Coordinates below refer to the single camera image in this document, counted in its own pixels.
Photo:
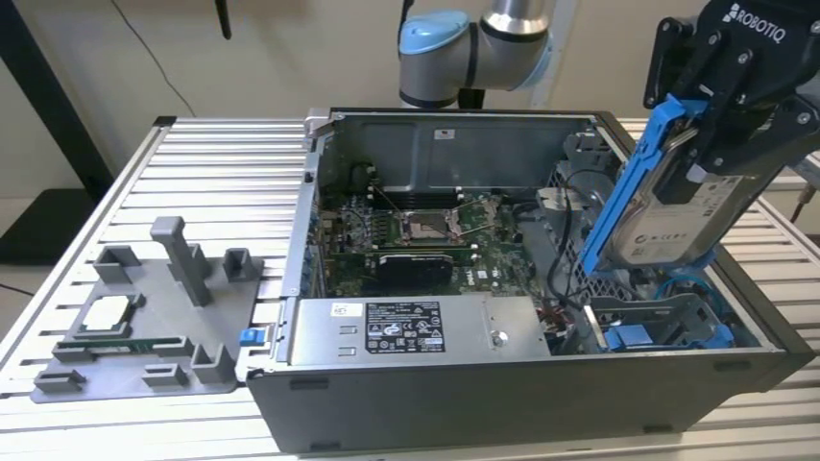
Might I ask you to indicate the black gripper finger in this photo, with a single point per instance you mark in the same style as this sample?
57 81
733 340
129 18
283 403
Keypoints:
701 67
743 134

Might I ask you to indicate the hard disk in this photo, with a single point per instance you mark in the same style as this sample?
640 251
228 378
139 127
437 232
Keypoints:
672 230

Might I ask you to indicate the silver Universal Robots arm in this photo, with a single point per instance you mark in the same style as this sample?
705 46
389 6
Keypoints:
441 57

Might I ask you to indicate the grey disk bay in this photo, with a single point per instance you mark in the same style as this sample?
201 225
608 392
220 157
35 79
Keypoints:
679 307

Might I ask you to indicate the grey metal drive cage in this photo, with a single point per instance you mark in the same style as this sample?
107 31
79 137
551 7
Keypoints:
544 230

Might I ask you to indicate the green motherboard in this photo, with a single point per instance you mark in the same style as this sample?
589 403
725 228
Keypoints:
496 249

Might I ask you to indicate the blue carrier in bay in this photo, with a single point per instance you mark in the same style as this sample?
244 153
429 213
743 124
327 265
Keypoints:
631 336

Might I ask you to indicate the black RAM slots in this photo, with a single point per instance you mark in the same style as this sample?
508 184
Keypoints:
419 197

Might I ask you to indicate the CPU socket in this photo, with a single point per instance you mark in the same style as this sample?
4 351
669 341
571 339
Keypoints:
425 230

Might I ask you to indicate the silver power supply unit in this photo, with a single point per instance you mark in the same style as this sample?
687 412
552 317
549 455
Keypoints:
512 326

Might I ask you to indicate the black expansion slot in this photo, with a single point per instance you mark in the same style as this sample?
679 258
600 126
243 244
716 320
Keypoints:
423 247

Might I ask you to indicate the metal locking lever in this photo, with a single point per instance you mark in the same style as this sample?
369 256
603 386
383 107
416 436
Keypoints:
391 201

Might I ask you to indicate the black open PC case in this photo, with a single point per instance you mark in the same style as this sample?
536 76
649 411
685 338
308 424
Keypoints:
448 408

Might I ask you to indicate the black antenna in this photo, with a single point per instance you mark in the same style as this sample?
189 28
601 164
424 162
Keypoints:
224 19

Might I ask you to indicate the blue case latch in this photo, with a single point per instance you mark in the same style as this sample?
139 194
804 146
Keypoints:
249 336

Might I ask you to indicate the grey parts rack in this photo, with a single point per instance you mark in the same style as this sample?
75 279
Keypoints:
160 298

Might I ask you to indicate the green RAM stick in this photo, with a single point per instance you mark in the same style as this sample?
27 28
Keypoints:
151 343

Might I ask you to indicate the silver CPU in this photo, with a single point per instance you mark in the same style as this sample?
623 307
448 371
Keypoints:
108 313

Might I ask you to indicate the black stand with base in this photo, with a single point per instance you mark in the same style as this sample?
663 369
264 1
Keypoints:
39 225

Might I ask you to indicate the white wall conduit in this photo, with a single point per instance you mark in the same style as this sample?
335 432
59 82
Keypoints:
567 19

